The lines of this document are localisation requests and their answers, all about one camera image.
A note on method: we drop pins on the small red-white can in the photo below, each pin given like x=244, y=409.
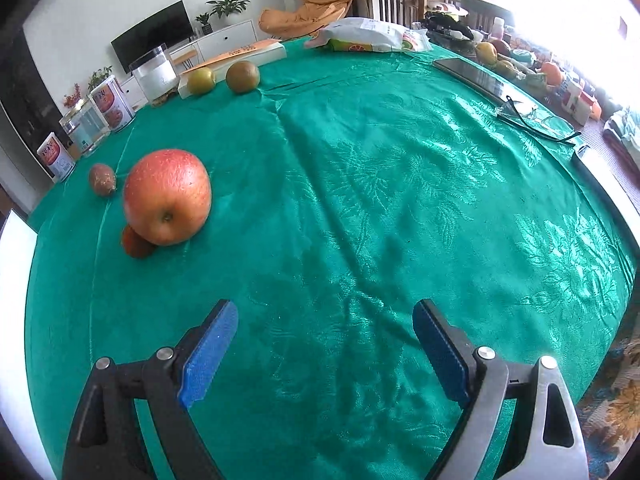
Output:
x=55, y=157

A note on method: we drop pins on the orange lounge chair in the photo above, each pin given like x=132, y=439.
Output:
x=309, y=18

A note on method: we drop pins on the dark tablet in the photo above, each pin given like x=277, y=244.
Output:
x=489, y=85

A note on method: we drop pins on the tall red-white can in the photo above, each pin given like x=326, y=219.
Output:
x=110, y=101

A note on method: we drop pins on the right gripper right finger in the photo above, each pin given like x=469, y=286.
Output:
x=544, y=441

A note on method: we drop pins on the small orange tangerine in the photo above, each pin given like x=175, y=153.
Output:
x=135, y=245

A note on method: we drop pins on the white box orange cover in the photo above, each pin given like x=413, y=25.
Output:
x=260, y=53

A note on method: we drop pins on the clear jar gold lid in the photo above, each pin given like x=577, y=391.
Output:
x=85, y=126

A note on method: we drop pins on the white plastic snack bag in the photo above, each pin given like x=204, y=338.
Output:
x=367, y=35

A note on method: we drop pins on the brown round pear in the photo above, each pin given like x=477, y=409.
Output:
x=243, y=77

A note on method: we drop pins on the white tv cabinet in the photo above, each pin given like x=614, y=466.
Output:
x=195, y=53

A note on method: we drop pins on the eyeglasses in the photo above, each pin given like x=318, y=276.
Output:
x=538, y=122

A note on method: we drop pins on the green tablecloth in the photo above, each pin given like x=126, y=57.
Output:
x=346, y=188

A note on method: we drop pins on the potted green plant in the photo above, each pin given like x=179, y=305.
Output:
x=227, y=12

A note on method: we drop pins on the red apple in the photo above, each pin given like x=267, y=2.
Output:
x=167, y=196

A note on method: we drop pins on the green-yellow orange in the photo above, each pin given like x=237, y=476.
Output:
x=201, y=81

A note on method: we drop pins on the black television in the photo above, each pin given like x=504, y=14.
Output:
x=167, y=27

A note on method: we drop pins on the brown kiwi fruit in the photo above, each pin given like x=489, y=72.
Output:
x=102, y=180

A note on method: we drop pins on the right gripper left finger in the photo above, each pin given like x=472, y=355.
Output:
x=105, y=440

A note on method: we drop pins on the clear jar black lid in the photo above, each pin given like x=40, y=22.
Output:
x=155, y=75

